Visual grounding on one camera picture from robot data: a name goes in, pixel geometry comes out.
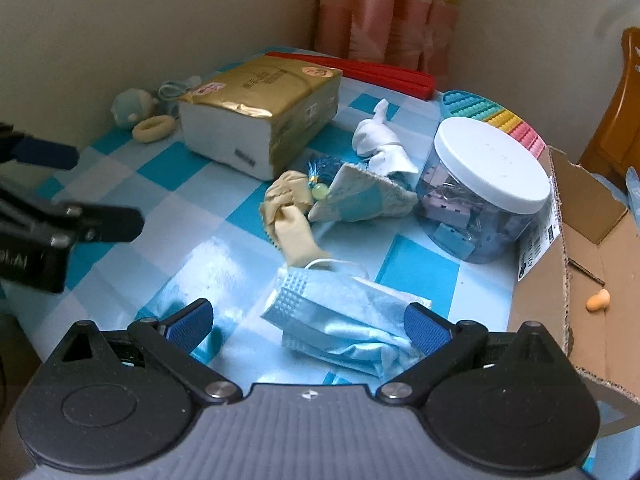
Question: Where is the blue round plush toy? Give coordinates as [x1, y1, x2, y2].
[111, 89, 156, 130]

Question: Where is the cream hair scrunchie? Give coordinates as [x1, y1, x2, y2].
[132, 115, 176, 144]

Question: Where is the orange small toy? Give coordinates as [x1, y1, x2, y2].
[585, 288, 611, 312]

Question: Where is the blue patterned cloth pouch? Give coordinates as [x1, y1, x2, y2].
[307, 164, 418, 223]

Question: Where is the blue tassel ball charm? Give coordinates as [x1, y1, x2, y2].
[307, 156, 344, 202]

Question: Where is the blue checkered tablecloth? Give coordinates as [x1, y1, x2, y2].
[0, 48, 522, 391]

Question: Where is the cardboard box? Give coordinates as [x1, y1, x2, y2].
[506, 145, 640, 441]

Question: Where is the clear jar white lid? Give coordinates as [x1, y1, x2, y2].
[416, 117, 551, 263]

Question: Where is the gold tissue pack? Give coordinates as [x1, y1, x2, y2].
[178, 55, 342, 181]

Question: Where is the rainbow pop-it toy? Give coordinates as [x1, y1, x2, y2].
[439, 90, 546, 158]

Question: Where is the wooden headboard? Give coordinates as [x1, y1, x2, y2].
[579, 27, 640, 188]

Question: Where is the red folded fan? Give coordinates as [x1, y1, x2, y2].
[268, 51, 436, 101]

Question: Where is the pink curtain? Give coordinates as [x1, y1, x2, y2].
[314, 0, 460, 90]

